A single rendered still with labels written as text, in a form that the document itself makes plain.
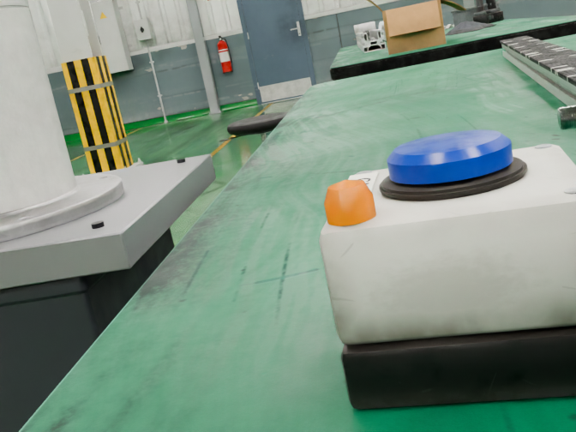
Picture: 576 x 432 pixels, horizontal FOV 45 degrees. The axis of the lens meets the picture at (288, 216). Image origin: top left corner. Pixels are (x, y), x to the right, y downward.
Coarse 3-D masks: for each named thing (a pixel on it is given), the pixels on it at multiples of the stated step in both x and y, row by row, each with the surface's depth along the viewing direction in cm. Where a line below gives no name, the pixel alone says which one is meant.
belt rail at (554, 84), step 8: (504, 48) 135; (504, 56) 138; (512, 56) 127; (520, 56) 107; (520, 64) 108; (528, 64) 104; (536, 64) 89; (528, 72) 99; (536, 72) 92; (544, 72) 82; (536, 80) 91; (544, 80) 83; (552, 80) 81; (560, 80) 71; (552, 88) 77; (560, 88) 73; (568, 88) 66; (560, 96) 72; (568, 96) 67; (568, 104) 68
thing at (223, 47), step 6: (222, 42) 1101; (222, 48) 1101; (228, 48) 1104; (222, 54) 1104; (228, 54) 1107; (222, 60) 1107; (228, 60) 1108; (222, 66) 1111; (228, 66) 1109; (228, 72) 1110
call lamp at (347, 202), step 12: (348, 180) 21; (360, 180) 21; (336, 192) 20; (348, 192) 20; (360, 192) 20; (324, 204) 21; (336, 204) 20; (348, 204) 20; (360, 204) 20; (372, 204) 20; (336, 216) 20; (348, 216) 20; (360, 216) 20; (372, 216) 20
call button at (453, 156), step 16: (416, 144) 23; (432, 144) 22; (448, 144) 22; (464, 144) 22; (480, 144) 21; (496, 144) 21; (400, 160) 22; (416, 160) 22; (432, 160) 21; (448, 160) 21; (464, 160) 21; (480, 160) 21; (496, 160) 21; (512, 160) 22; (400, 176) 22; (416, 176) 22; (432, 176) 21; (448, 176) 21; (464, 176) 21
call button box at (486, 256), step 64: (384, 192) 22; (448, 192) 21; (512, 192) 20; (384, 256) 20; (448, 256) 20; (512, 256) 19; (384, 320) 21; (448, 320) 20; (512, 320) 20; (384, 384) 21; (448, 384) 21; (512, 384) 20
